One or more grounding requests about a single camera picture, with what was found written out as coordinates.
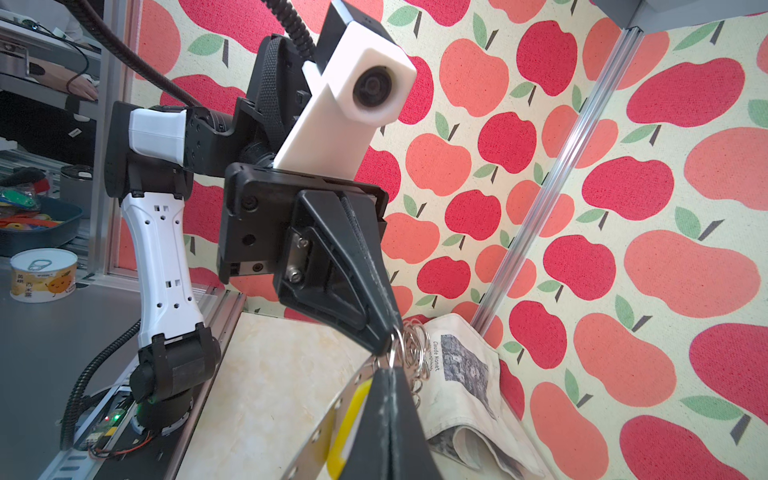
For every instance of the small food can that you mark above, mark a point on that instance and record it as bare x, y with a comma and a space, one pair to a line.
43, 275

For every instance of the printed canvas tote bag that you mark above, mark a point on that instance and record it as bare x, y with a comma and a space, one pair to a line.
461, 409

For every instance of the blue tray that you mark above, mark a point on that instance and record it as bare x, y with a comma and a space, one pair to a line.
54, 225

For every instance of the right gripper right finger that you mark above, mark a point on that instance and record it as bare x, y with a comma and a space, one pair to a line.
409, 454

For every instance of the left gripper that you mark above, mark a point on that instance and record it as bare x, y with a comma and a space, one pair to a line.
319, 238

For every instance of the yellow tag key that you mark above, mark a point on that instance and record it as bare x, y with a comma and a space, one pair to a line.
342, 444

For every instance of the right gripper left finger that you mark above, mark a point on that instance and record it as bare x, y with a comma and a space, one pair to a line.
370, 453

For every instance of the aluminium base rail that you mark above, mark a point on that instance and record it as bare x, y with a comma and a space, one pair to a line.
122, 439

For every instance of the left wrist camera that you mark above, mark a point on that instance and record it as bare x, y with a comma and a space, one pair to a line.
359, 81

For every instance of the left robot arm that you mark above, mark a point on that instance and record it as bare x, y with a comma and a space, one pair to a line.
154, 156

